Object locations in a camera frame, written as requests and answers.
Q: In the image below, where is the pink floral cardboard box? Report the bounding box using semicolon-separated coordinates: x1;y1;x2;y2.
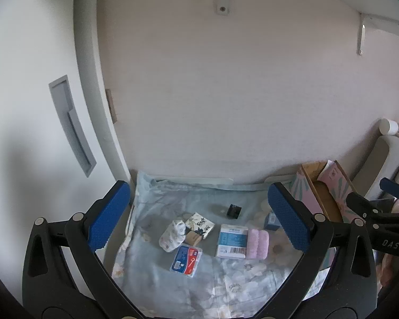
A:
292;159;357;224

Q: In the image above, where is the blue and red packet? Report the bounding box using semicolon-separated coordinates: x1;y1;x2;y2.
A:
171;244;203;279

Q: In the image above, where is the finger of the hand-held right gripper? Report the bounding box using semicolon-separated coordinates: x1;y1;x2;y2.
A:
346;191;382;223
379;177;399;200

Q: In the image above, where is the white door frame post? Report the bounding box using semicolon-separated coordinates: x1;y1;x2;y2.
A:
73;0;138;187

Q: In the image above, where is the floral printed tissue pack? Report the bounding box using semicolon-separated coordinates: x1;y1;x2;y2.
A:
185;212;215;240

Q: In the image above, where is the white baby sock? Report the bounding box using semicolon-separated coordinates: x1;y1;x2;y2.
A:
159;219;187;253

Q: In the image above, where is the pale blue floral bedsheet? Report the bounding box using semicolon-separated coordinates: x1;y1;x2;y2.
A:
112;169;337;319

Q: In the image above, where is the blue and white wipes packet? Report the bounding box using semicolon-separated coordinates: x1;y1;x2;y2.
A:
215;224;248;259

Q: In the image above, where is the white cup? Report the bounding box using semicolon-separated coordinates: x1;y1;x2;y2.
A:
379;118;399;136

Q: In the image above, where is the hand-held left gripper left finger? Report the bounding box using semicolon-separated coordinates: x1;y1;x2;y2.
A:
22;180;143;319

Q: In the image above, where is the pink towel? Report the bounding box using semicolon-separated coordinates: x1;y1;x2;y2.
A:
245;229;270;260

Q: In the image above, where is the white shelf bracket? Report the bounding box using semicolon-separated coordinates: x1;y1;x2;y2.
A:
356;12;399;56

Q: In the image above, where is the small brown wooden box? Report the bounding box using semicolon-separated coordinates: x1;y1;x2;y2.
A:
185;231;203;247

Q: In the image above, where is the small beige hinge plate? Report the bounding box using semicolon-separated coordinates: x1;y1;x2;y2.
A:
105;89;117;124

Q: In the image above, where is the small blue box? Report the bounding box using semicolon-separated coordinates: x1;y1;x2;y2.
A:
264;211;282;232

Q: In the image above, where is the small black box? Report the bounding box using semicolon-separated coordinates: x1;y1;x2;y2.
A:
226;204;242;220

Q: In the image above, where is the white sliding door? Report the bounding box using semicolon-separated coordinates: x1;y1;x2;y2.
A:
0;0;120;293

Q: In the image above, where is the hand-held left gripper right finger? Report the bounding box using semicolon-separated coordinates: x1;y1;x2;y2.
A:
253;182;378;319

